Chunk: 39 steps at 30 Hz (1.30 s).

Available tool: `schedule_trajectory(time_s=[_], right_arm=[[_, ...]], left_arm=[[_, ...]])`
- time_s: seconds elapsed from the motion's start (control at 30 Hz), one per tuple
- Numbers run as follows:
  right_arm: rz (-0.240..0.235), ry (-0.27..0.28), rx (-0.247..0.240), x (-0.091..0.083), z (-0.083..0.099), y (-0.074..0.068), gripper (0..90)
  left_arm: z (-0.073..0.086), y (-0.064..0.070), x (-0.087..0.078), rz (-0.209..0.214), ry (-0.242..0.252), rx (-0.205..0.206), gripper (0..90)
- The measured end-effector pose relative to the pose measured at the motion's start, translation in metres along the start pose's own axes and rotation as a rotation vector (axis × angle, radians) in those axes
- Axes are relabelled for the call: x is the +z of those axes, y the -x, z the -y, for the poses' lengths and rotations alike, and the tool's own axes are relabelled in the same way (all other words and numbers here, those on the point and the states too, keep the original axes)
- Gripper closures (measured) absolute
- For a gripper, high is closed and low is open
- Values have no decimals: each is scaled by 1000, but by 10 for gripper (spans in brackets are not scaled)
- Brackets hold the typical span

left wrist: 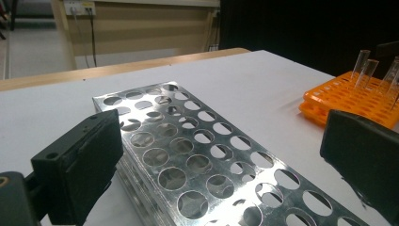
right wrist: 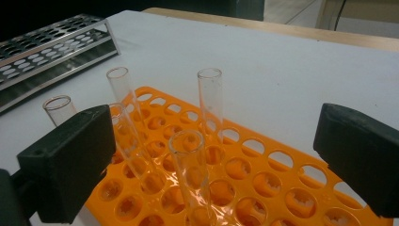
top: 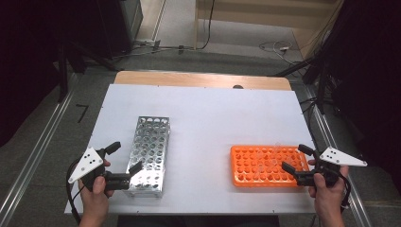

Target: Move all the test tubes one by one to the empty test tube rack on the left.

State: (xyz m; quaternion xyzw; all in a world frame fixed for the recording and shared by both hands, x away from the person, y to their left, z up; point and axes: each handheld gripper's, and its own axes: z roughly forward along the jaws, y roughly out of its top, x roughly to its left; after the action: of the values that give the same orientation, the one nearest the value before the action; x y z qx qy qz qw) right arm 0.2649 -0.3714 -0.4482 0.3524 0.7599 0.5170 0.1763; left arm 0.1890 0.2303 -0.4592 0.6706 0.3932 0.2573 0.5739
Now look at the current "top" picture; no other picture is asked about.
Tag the black curtain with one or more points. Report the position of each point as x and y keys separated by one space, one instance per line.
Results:
x=372 y=78
x=25 y=63

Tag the person's left hand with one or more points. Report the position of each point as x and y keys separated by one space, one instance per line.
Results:
x=94 y=201

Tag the wooden shelf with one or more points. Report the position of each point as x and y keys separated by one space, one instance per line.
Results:
x=252 y=12

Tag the white table board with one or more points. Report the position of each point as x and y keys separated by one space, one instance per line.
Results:
x=205 y=110

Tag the black cabinet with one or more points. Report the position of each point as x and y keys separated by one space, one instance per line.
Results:
x=130 y=15

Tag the metal test tube rack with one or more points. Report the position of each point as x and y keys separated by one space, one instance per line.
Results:
x=151 y=142

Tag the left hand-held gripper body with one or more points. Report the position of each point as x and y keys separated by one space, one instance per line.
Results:
x=85 y=164

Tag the person's right hand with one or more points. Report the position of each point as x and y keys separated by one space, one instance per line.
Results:
x=329 y=201

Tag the black metal stand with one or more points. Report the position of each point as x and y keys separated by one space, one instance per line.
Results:
x=63 y=78

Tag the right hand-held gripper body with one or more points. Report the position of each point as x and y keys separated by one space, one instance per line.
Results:
x=334 y=157

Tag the person's dark clothing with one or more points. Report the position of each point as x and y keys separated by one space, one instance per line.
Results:
x=195 y=222

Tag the orange test tube rack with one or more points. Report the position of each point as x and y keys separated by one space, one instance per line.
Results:
x=249 y=170

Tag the aluminium floor rail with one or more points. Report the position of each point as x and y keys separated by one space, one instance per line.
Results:
x=31 y=164
x=321 y=124

